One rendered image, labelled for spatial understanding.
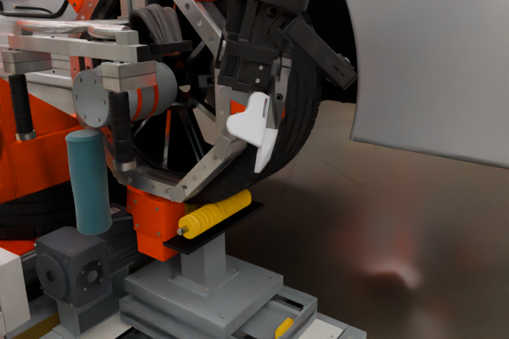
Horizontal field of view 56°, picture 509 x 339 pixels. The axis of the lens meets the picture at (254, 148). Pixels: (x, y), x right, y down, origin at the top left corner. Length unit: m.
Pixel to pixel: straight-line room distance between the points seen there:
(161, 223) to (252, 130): 0.74
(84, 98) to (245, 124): 0.62
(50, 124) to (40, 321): 0.59
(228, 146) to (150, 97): 0.22
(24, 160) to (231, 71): 1.00
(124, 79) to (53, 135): 0.65
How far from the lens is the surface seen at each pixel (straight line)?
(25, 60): 1.18
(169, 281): 1.55
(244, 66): 0.56
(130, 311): 1.59
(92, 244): 1.43
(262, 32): 0.57
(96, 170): 1.24
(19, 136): 1.21
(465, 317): 1.91
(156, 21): 0.97
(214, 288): 1.48
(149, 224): 1.29
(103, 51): 0.96
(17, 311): 0.67
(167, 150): 1.33
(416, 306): 1.90
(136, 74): 0.92
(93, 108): 1.10
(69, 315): 1.63
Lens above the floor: 1.07
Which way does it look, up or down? 18 degrees down
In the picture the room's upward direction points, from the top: straight up
